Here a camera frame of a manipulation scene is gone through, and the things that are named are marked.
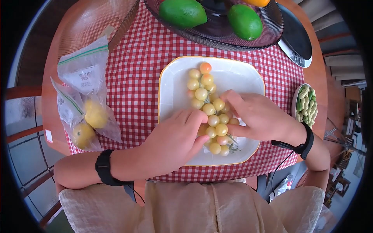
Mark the person's left hand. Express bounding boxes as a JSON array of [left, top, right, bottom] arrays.
[[114, 109, 210, 182]]

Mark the person's right hand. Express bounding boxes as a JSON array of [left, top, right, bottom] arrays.
[[220, 89, 307, 147]]

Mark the person's left middle finger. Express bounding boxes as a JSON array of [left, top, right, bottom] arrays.
[[170, 109, 193, 120]]

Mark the person's right thumb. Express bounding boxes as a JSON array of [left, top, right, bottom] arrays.
[[226, 125, 257, 140]]

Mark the person's left index finger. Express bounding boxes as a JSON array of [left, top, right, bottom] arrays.
[[184, 110, 209, 137]]

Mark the person's right index finger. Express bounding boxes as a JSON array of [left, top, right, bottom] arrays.
[[220, 89, 245, 118]]

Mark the person's left thumb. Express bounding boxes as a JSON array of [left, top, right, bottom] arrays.
[[189, 135, 210, 158]]

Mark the bunch of yellow cherry tomatoes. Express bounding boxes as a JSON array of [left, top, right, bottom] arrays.
[[186, 62, 241, 157]]

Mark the white plate with yellow rim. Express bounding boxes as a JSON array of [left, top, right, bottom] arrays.
[[158, 56, 266, 167]]

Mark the red checked tablecloth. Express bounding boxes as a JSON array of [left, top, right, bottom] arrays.
[[64, 0, 305, 183]]

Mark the small white dish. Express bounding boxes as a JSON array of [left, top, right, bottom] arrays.
[[291, 83, 319, 129]]

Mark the person's body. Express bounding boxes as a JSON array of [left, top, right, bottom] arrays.
[[58, 180, 338, 233]]

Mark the black wrist band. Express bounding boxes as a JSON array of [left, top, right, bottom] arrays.
[[271, 121, 315, 160], [95, 149, 135, 187]]

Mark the dark ribbed glass fruit bowl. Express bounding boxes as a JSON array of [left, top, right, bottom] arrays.
[[143, 0, 284, 52]]

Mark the pile of peanuts and pods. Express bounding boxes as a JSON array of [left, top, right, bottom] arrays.
[[296, 85, 318, 129]]

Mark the large green fruit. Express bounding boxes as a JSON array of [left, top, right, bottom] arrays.
[[227, 4, 263, 41], [159, 0, 208, 29]]

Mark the yellow lemon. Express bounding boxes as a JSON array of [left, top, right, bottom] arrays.
[[84, 100, 109, 129], [72, 123, 96, 149]]

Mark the black and silver kitchen scale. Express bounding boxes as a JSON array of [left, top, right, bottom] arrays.
[[276, 3, 313, 69]]

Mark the orange fruit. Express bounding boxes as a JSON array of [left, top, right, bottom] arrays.
[[242, 0, 271, 8]]

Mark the clear zip bag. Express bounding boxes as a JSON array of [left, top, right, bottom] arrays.
[[50, 76, 103, 152], [57, 35, 123, 143]]

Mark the cluttered shelf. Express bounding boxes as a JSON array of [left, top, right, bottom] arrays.
[[323, 84, 368, 206]]

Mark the wooden staircase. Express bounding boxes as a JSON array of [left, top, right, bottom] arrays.
[[299, 0, 366, 85]]

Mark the clear ribbed glass bowl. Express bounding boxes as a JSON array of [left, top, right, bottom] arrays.
[[57, 0, 140, 63]]

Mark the wooden railing with glass panels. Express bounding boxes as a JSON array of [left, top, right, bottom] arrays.
[[4, 86, 63, 228]]

